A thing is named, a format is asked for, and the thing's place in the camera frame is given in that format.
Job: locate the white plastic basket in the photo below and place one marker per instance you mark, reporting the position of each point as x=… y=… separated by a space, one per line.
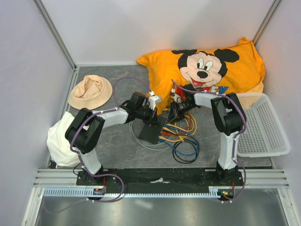
x=264 y=135

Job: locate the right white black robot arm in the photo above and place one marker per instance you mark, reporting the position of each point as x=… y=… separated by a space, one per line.
x=229 y=120

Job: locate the black network switch box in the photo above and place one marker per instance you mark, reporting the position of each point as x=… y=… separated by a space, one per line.
x=150 y=134

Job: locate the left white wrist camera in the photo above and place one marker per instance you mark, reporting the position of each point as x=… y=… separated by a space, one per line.
x=153 y=100

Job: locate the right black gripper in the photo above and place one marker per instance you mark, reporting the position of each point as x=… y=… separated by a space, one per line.
x=174 y=114

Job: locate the white crumpled cloth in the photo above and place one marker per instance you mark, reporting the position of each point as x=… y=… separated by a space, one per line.
x=58 y=145

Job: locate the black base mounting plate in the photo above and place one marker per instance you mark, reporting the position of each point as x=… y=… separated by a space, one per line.
x=158 y=180

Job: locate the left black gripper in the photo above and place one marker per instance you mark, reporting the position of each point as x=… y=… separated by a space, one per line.
x=152 y=120

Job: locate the orange Mickey Mouse pillow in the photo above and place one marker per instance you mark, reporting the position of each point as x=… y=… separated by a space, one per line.
x=234 y=69

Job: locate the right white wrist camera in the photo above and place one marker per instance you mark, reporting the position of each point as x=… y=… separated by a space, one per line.
x=176 y=94

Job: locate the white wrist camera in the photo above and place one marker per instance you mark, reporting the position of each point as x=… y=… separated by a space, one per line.
x=153 y=100
x=176 y=94

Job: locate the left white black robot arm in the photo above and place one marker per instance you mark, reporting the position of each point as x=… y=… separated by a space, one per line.
x=84 y=131

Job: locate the peach bucket hat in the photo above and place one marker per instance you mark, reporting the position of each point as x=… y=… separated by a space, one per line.
x=92 y=92

